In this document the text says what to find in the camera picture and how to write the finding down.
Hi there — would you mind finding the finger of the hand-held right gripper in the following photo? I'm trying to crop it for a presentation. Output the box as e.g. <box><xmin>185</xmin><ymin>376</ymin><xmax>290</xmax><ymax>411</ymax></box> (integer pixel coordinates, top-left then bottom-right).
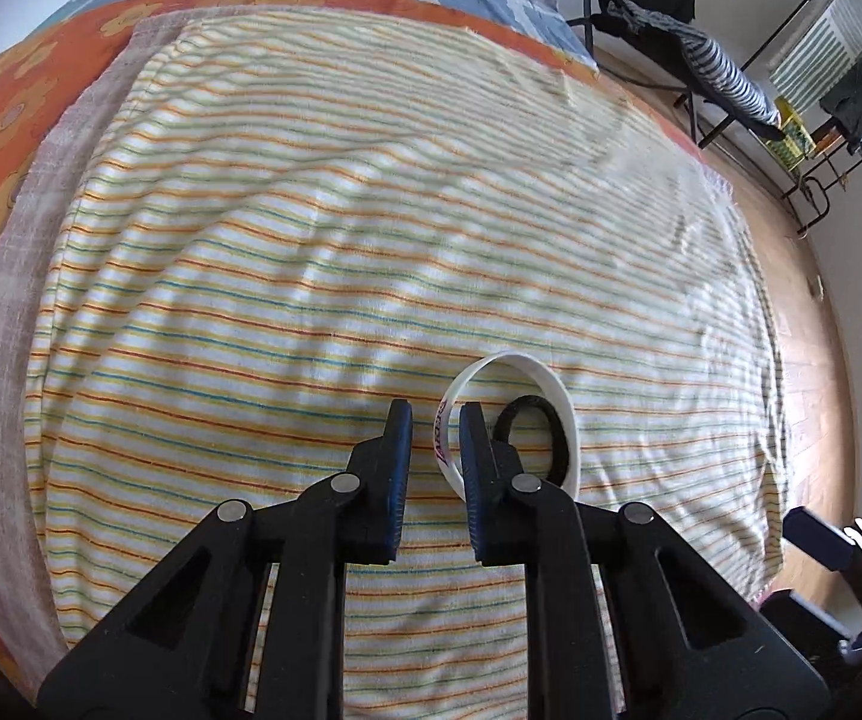
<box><xmin>761</xmin><ymin>589</ymin><xmax>862</xmax><ymax>662</ymax></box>
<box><xmin>782</xmin><ymin>508</ymin><xmax>862</xmax><ymax>602</ymax></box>

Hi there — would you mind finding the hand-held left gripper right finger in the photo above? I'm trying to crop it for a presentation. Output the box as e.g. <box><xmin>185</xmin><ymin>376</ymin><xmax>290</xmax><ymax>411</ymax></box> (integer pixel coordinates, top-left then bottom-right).
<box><xmin>459</xmin><ymin>403</ymin><xmax>830</xmax><ymax>720</ymax></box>

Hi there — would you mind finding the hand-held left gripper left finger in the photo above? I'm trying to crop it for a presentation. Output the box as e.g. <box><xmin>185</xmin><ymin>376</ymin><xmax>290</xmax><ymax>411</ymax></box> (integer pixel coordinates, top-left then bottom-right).
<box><xmin>37</xmin><ymin>399</ymin><xmax>413</xmax><ymax>720</ymax></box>

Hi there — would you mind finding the white wristband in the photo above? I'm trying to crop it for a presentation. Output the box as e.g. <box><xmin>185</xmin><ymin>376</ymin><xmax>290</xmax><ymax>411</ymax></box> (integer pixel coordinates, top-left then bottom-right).
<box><xmin>431</xmin><ymin>351</ymin><xmax>577</xmax><ymax>500</ymax></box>

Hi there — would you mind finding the striped cream towel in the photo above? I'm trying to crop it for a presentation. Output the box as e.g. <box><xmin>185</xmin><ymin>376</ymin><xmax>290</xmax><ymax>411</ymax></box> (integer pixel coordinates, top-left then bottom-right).
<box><xmin>22</xmin><ymin>11</ymin><xmax>788</xmax><ymax>720</ymax></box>

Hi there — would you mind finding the black metal drying rack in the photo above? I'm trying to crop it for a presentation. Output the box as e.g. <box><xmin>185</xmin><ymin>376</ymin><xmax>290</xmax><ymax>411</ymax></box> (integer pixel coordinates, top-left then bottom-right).
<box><xmin>675</xmin><ymin>0</ymin><xmax>862</xmax><ymax>233</ymax></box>

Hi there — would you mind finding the yellow plastic crate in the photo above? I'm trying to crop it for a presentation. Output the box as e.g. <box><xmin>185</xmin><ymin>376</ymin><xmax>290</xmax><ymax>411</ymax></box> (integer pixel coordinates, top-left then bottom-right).
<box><xmin>772</xmin><ymin>97</ymin><xmax>815</xmax><ymax>170</ymax></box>

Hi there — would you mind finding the black white striped garment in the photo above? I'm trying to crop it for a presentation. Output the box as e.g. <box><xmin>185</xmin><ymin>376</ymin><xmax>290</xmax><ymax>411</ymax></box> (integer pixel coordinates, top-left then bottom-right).
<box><xmin>611</xmin><ymin>0</ymin><xmax>785</xmax><ymax>140</ymax></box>

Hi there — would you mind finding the green white striped towel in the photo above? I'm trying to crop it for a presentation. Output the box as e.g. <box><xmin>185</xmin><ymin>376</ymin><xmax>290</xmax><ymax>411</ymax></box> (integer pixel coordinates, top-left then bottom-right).
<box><xmin>767</xmin><ymin>0</ymin><xmax>862</xmax><ymax>113</ymax></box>

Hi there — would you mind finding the black hair tie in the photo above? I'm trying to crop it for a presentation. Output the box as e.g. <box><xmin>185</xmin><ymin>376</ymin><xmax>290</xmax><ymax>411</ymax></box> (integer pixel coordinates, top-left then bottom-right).
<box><xmin>492</xmin><ymin>394</ymin><xmax>567</xmax><ymax>482</ymax></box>

